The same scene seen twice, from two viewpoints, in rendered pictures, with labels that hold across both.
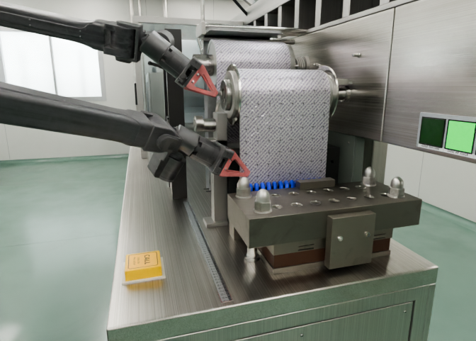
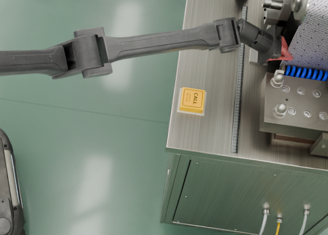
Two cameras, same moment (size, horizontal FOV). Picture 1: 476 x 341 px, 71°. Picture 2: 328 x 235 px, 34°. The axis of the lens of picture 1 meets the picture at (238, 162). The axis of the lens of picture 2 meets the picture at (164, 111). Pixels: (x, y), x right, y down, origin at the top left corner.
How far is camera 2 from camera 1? 1.05 m
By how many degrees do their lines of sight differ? 51
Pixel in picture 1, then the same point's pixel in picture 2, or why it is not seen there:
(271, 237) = (276, 131)
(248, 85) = (315, 11)
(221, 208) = not seen: hidden behind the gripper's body
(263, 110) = (321, 28)
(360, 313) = (318, 179)
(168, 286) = (204, 125)
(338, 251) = (320, 150)
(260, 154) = (306, 51)
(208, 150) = (260, 47)
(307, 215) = (307, 129)
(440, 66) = not seen: outside the picture
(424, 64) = not seen: outside the picture
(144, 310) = (187, 140)
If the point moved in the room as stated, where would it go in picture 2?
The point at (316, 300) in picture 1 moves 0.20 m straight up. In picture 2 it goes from (290, 168) to (311, 140)
